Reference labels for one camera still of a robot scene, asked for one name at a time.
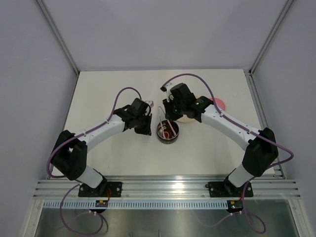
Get pink steel tongs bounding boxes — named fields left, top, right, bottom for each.
left=158, top=106, right=177, bottom=138

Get round steel lunch box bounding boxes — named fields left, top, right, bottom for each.
left=156, top=120, right=180, bottom=144

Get small noodle soup cup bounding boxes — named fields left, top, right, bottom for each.
left=162, top=131, right=171, bottom=139

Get pink round lid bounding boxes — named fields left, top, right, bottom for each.
left=209, top=97, right=226, bottom=111

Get cream round plate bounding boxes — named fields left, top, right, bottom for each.
left=176, top=115, right=196, bottom=123

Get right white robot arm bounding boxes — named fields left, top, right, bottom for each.
left=161, top=83, right=278, bottom=197

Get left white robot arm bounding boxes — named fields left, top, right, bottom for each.
left=48, top=98, right=154, bottom=197

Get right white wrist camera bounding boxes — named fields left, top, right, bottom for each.
left=165, top=86, right=173, bottom=102

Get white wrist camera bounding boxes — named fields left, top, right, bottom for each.
left=165, top=86, right=173, bottom=102
left=145, top=101, right=154, bottom=108

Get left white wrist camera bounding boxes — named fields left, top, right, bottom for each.
left=145, top=101, right=154, bottom=108

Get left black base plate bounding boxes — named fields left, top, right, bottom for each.
left=78, top=181, right=122, bottom=198

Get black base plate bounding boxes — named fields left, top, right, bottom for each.
left=204, top=181, right=254, bottom=198
left=78, top=181, right=122, bottom=198

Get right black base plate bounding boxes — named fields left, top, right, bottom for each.
left=204, top=181, right=254, bottom=198

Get white slotted cable duct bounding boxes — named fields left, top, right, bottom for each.
left=41, top=200, right=242, bottom=209

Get aluminium mounting rail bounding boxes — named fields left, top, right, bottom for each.
left=33, top=175, right=301, bottom=199

